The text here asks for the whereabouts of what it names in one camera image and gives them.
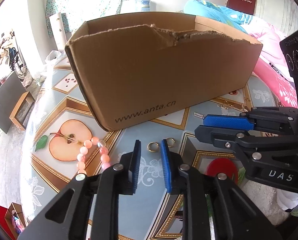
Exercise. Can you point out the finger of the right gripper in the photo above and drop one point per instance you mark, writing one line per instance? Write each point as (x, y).
(219, 137)
(265, 121)

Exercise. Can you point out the pile of clothes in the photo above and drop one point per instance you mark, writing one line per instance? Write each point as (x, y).
(12, 60)

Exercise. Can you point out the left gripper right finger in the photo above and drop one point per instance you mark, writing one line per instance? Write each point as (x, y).
(214, 207)

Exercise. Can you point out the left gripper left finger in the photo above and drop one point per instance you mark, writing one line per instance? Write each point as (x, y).
(66, 216)

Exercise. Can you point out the white plastic bag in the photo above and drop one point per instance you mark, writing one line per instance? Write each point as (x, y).
(53, 57)

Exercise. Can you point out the pink floral duvet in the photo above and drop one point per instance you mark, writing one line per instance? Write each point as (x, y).
(271, 66)

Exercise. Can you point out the gold hoop earring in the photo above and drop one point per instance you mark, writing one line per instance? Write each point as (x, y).
(170, 142)
(153, 147)

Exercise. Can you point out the brown cardboard box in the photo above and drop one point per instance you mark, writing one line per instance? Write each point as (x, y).
(135, 67)

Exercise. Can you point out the gold chain abacus charm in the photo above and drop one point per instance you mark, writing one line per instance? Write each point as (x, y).
(218, 107)

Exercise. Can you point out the floral fruit print tablecloth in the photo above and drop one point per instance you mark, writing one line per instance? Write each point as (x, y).
(61, 122)

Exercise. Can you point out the red paper gift bag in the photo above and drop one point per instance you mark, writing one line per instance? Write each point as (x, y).
(12, 220)

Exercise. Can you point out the small wooden stool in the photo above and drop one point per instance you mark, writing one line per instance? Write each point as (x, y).
(21, 110)

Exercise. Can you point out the pink rolled mat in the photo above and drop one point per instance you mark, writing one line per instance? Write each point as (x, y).
(60, 30)

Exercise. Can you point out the blue patterned quilt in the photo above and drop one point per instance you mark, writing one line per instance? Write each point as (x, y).
(219, 13)

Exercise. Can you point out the blue water jug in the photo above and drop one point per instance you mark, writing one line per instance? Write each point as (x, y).
(145, 5)

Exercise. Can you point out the dark grey cabinet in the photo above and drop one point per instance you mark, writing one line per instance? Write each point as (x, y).
(10, 92)

